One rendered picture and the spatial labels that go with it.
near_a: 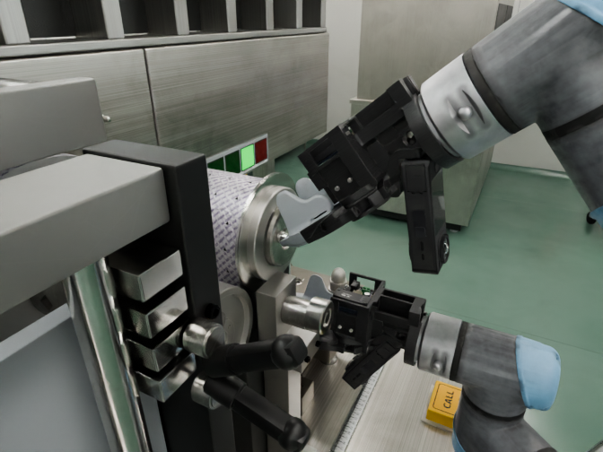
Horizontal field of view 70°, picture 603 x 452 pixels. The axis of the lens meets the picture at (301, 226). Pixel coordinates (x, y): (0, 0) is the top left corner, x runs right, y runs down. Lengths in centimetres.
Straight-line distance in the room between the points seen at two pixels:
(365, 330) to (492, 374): 15
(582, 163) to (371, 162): 16
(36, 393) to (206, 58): 78
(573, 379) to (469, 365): 187
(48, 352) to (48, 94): 13
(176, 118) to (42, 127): 60
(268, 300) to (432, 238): 20
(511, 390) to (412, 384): 30
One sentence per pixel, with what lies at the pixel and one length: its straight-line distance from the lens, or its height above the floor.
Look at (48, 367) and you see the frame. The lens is 20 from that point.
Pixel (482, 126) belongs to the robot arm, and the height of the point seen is 141.
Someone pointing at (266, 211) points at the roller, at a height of 129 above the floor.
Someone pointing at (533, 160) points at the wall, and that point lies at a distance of 508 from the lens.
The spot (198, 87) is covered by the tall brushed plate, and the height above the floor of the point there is 136.
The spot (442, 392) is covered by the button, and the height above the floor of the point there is 92.
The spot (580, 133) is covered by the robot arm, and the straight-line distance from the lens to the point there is 35.
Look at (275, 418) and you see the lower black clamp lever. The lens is 20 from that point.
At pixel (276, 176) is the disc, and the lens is 51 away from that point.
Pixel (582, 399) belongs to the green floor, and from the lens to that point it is 234.
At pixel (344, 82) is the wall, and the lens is 532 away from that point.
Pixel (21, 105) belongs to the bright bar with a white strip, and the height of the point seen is 145.
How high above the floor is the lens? 149
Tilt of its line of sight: 26 degrees down
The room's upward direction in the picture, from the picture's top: straight up
